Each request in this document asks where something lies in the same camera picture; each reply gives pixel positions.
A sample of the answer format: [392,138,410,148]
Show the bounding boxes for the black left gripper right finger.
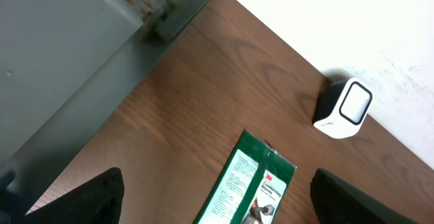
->
[310,168,414,224]

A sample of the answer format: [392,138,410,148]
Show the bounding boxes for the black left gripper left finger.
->
[23,167,125,224]

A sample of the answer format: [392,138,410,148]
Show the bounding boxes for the green white gloves package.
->
[194,130,297,224]

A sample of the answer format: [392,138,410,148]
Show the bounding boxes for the white barcode scanner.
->
[313,77,374,139]

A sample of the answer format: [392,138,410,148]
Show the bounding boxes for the grey plastic mesh basket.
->
[1,0,209,217]

